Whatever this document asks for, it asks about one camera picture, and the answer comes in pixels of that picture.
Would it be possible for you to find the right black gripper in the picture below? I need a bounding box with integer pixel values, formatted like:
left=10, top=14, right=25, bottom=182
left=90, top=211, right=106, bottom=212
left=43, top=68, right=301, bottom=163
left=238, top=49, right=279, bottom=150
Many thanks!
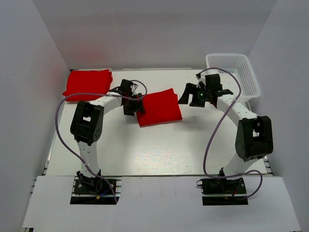
left=178, top=83, right=211, bottom=107

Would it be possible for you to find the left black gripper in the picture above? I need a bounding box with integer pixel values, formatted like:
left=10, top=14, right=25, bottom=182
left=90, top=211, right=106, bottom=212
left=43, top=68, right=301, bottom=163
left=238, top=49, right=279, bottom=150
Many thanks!
left=124, top=93, right=146, bottom=116

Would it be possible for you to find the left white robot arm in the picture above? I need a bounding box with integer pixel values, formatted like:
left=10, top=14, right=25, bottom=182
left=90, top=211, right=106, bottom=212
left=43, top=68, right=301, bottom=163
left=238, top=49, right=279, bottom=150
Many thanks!
left=70, top=79, right=145, bottom=193

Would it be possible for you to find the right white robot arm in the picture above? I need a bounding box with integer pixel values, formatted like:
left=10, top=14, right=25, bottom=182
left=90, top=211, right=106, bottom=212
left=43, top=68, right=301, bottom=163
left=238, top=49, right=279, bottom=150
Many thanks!
left=178, top=73, right=273, bottom=193

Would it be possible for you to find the folded red t-shirt stack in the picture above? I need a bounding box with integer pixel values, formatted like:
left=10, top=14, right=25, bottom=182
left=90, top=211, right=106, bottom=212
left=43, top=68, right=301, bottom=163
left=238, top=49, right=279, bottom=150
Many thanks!
left=63, top=70, right=113, bottom=97

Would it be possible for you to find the white plastic basket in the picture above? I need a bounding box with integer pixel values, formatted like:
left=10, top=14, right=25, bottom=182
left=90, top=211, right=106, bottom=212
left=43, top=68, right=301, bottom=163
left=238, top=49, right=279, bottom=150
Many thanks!
left=205, top=53, right=261, bottom=103

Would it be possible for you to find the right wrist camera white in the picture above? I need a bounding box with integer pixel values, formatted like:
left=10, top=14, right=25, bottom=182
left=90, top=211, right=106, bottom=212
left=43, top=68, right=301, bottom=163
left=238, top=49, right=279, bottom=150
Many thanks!
left=196, top=73, right=207, bottom=89

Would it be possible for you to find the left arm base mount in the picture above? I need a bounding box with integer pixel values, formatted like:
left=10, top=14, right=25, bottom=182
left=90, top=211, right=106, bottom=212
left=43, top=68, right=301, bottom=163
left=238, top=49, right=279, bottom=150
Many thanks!
left=70, top=171, right=122, bottom=205

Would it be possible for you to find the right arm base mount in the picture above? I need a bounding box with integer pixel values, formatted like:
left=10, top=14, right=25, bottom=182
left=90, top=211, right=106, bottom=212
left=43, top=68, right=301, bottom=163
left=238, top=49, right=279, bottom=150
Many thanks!
left=197, top=178, right=248, bottom=206

